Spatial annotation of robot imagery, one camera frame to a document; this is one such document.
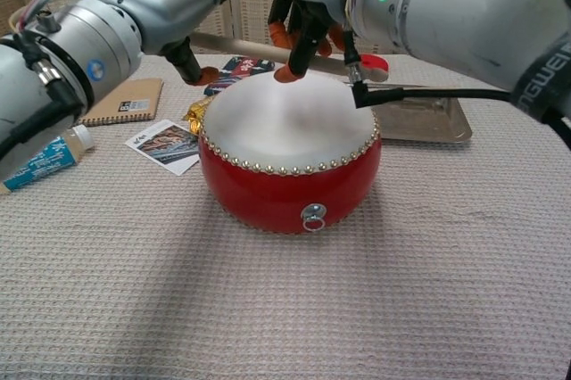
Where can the wooden drumstick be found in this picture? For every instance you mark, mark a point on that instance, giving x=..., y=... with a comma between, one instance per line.
x=241, y=46

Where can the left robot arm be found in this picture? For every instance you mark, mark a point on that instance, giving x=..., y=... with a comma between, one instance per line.
x=89, y=50

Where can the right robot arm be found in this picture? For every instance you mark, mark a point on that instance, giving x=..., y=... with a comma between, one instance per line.
x=468, y=10

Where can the red drum with white skin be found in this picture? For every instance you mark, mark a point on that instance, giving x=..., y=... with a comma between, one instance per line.
x=285, y=139

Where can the rectangular metal tray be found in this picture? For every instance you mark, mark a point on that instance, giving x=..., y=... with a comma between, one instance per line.
x=424, y=123

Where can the woven folding screen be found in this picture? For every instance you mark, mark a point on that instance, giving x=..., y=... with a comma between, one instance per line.
x=259, y=10

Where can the red round plastic disc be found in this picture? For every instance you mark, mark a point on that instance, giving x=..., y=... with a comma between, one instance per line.
x=372, y=61

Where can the dark box with red label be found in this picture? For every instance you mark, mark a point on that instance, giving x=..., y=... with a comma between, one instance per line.
x=243, y=68

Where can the brown spiral notebook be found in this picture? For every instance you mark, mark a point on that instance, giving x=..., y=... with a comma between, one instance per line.
x=134, y=101

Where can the gold foil snack packet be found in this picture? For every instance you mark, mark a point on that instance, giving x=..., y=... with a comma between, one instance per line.
x=196, y=117

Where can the white photo postcard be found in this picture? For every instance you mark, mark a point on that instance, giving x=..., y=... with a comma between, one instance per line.
x=165, y=148

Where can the plastic bottle with blue label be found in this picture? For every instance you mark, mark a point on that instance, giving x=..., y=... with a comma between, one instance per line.
x=49, y=161

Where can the beige woven tablecloth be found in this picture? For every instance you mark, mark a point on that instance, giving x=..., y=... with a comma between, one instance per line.
x=285, y=299

